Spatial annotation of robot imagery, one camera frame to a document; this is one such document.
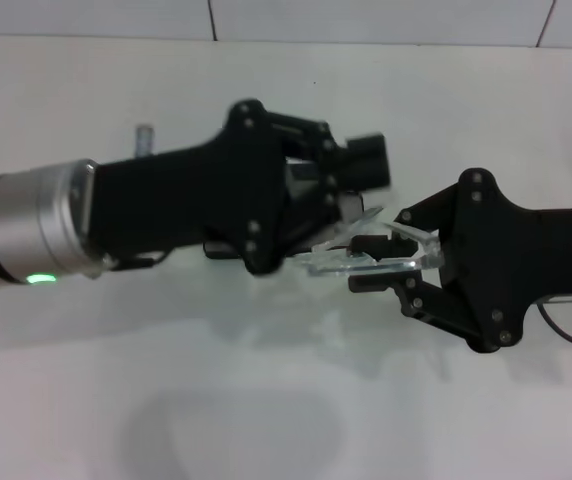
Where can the clear white glasses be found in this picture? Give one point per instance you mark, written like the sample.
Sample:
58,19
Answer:
346,265

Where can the black glasses case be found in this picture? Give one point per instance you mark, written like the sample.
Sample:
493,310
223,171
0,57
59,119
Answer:
218,250

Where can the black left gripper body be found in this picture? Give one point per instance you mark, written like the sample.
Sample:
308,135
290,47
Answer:
191,200

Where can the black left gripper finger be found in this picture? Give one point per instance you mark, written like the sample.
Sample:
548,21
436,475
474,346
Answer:
366,160
316,215

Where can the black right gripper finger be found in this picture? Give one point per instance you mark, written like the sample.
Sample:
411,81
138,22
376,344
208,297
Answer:
426,207
371,284

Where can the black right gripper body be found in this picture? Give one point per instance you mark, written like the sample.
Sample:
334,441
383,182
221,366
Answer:
496,260

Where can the left gripper silver connector post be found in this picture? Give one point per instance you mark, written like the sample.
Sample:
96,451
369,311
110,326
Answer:
144,140

